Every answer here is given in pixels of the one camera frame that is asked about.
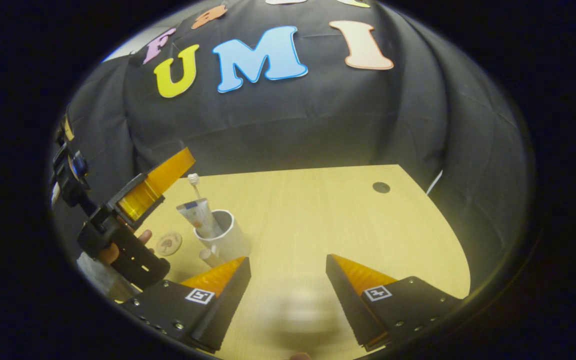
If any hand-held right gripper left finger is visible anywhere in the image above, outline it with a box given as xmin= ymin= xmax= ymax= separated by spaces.
xmin=120 ymin=256 xmax=252 ymax=353

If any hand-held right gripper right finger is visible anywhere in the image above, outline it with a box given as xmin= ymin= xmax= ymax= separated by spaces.
xmin=325 ymin=253 xmax=464 ymax=351

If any light wooden toothbrush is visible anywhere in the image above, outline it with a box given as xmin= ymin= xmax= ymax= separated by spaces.
xmin=188 ymin=173 xmax=203 ymax=201

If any round cork coaster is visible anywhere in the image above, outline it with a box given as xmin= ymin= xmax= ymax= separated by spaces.
xmin=155 ymin=231 xmax=183 ymax=257

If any white toothpaste tube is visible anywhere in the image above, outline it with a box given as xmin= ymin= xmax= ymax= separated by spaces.
xmin=176 ymin=197 xmax=221 ymax=239

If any white cup with wooden handle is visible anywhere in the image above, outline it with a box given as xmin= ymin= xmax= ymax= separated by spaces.
xmin=193 ymin=209 xmax=252 ymax=269

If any light wooden desktop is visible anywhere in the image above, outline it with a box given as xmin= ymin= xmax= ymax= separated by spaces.
xmin=113 ymin=164 xmax=471 ymax=360

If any black backdrop cloth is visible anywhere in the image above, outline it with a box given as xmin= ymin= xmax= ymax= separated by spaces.
xmin=50 ymin=0 xmax=534 ymax=296

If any white cable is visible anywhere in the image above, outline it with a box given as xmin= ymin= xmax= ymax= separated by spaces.
xmin=425 ymin=170 xmax=443 ymax=196

